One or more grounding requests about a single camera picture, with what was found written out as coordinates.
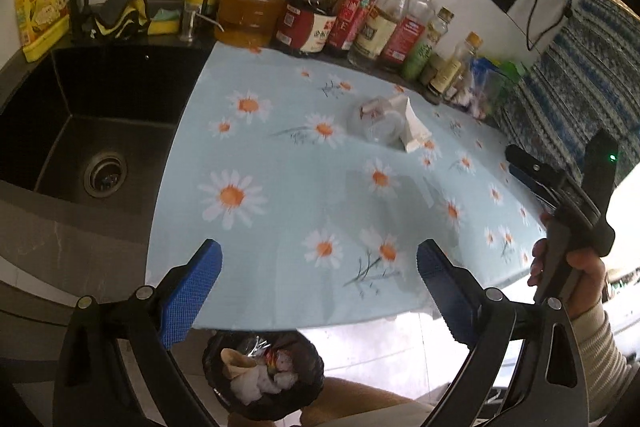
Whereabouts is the yellow refill pouch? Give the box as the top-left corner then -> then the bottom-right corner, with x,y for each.
14,0 -> 71,62

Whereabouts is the floral light blue tablecloth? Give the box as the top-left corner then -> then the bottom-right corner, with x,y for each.
145,42 -> 548,330

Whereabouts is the yellow green sponge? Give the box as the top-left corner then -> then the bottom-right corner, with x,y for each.
149,7 -> 181,35

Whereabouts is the dark soy sauce jug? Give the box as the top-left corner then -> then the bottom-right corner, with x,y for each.
272,0 -> 358,56

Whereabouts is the blue and white plastic bag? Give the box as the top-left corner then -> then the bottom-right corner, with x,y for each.
457,57 -> 501,118

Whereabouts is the clear vinegar bottle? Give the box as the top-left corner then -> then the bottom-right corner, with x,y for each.
347,0 -> 392,68

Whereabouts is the blue patterned cloth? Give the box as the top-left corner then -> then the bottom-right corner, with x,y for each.
495,0 -> 640,188

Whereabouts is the metal soap dispenser pump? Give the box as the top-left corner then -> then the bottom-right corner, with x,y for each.
179,2 -> 225,42

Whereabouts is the person's right forearm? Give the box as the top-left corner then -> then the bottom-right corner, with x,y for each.
570,302 -> 632,427

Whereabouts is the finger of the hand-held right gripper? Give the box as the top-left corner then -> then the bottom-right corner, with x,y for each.
505,144 -> 568,185
507,162 -> 558,210

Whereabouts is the green plastic bag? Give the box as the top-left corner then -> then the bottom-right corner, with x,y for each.
495,59 -> 526,82

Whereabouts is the trash bin with black bag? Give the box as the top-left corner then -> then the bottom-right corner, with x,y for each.
201,331 -> 326,425

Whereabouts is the brown paper cup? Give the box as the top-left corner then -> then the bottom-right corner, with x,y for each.
220,347 -> 252,380

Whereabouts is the black hanging cable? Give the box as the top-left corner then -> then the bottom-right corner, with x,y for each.
525,0 -> 576,52

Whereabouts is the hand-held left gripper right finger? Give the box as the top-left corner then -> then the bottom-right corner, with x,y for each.
416,238 -> 591,427

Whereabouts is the black kitchen sink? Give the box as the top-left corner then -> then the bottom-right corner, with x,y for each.
0,47 -> 216,218

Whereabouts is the small bottle with beige label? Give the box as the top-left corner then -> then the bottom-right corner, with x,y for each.
427,32 -> 485,105

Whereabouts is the person's right hand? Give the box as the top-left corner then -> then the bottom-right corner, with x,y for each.
529,212 -> 608,320

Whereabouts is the small seasoning bottle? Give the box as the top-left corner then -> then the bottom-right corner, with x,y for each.
419,7 -> 456,95

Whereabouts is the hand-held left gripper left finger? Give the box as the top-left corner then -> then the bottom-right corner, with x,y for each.
52,238 -> 223,427

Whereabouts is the person's leg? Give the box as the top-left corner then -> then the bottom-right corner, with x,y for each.
300,377 -> 436,427

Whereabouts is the black and yellow cloth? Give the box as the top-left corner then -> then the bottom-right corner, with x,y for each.
85,0 -> 152,44

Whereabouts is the red label sauce bottle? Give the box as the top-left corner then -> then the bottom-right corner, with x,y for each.
378,0 -> 426,72

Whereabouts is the clear plastic packaging with paper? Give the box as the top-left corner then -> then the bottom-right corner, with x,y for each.
346,95 -> 433,154

